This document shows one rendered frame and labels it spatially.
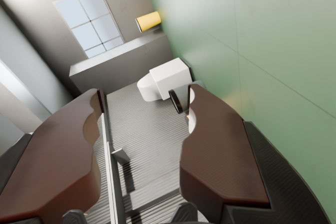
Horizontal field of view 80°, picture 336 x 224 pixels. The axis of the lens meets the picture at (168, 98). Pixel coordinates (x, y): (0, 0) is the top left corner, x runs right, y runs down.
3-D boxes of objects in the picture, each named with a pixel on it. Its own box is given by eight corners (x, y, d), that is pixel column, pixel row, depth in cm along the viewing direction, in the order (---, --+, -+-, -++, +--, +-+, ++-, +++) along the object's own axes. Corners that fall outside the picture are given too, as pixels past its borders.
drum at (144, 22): (154, 8, 572) (134, 17, 567) (158, 11, 541) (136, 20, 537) (159, 21, 596) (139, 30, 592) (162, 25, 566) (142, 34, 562)
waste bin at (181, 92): (200, 91, 483) (172, 104, 478) (195, 72, 447) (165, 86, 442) (211, 105, 439) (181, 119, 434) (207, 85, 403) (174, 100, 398)
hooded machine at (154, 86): (185, 73, 557) (141, 92, 547) (179, 54, 518) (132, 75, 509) (196, 87, 499) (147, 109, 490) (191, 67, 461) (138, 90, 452)
